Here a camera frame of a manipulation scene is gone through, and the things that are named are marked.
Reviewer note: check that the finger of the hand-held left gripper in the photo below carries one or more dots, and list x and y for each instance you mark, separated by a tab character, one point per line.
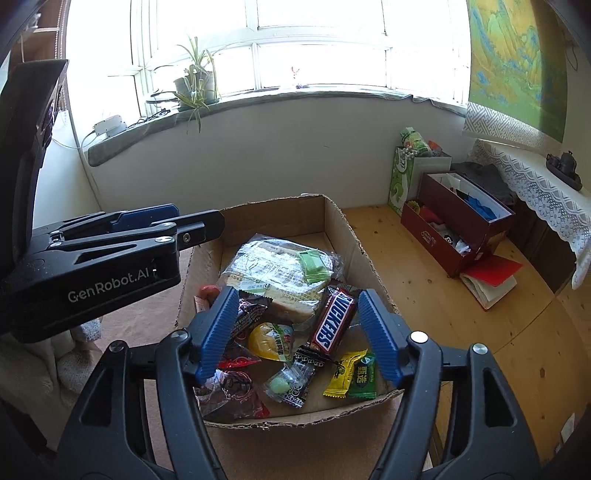
143	216
198	228

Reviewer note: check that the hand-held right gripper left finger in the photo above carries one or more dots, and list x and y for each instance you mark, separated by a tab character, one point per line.
219	337

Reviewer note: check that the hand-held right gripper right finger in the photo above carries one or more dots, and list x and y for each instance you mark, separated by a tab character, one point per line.
378	337

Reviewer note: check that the pink stick packet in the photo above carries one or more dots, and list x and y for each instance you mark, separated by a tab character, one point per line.
201	305

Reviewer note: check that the dark candy bar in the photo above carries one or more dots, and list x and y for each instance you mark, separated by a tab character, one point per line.
249	316

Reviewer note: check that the dark green candy packet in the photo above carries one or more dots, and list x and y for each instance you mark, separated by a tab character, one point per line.
362	381

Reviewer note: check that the yellow jelly cup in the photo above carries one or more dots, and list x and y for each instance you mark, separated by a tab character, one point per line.
268	341

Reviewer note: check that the brown chocolate bar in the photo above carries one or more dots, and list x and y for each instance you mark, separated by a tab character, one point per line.
332	321

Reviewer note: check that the yellow candy packet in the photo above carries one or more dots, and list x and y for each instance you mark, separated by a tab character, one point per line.
339	376

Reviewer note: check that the small pale green candy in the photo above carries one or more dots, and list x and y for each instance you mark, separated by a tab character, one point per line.
279	384

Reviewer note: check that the brown cardboard box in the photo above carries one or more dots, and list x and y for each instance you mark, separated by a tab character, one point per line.
277	217

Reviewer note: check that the clear bread package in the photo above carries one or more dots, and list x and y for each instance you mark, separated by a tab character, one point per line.
268	272

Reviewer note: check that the light green wafer packet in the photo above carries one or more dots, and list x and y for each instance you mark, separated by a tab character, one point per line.
315	265

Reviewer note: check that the pink blanket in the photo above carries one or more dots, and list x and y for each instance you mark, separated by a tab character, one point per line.
147	323

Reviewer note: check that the grey stone window sill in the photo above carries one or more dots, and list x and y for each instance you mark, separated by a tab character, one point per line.
138	138

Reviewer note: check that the white power box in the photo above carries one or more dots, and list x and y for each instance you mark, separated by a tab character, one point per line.
111	125

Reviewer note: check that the low red box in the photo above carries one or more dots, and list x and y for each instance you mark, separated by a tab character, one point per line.
429	235

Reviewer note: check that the red cover book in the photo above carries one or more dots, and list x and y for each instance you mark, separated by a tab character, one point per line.
494	277

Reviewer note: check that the potted spider plant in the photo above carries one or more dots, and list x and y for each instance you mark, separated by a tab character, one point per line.
194	87

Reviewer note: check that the tall dark red box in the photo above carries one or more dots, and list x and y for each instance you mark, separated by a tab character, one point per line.
452	212

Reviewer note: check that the green paper bag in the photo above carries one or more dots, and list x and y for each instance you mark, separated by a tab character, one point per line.
401	184

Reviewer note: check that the wooden shelf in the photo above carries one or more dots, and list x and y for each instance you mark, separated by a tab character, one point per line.
41	27

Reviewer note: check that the small animal figurine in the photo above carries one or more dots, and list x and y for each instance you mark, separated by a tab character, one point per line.
298	78

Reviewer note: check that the white fluffy clothing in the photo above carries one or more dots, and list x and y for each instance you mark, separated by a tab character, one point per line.
37	369

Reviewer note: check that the dark grey cloth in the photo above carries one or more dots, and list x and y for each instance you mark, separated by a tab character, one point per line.
485	180

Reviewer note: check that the lace tablecloth side table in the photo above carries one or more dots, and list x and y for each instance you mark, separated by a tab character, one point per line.
540	194

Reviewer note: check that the dark teapot ornament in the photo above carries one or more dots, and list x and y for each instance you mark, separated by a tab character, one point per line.
564	168

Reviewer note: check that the white window frame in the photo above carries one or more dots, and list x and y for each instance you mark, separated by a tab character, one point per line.
251	27

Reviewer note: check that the landscape wall painting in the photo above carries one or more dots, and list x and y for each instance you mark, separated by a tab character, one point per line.
512	60

